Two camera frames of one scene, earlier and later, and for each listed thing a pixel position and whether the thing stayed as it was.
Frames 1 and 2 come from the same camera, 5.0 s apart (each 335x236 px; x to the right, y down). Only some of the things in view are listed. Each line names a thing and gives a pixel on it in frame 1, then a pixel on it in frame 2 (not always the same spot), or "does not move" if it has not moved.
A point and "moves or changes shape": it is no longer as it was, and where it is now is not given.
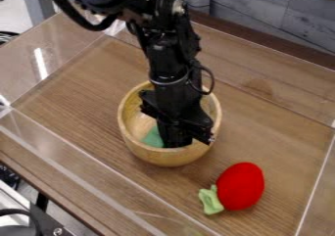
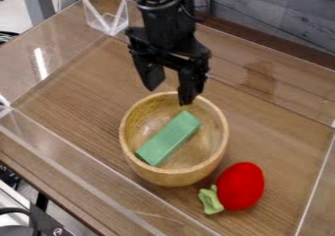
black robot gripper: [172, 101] -> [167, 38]
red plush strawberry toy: [238, 190] does not move
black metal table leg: [42, 202] does not move
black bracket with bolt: [44, 224] does not move
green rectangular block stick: [154, 138] moves or changes shape
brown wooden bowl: [140, 129] moves or changes shape
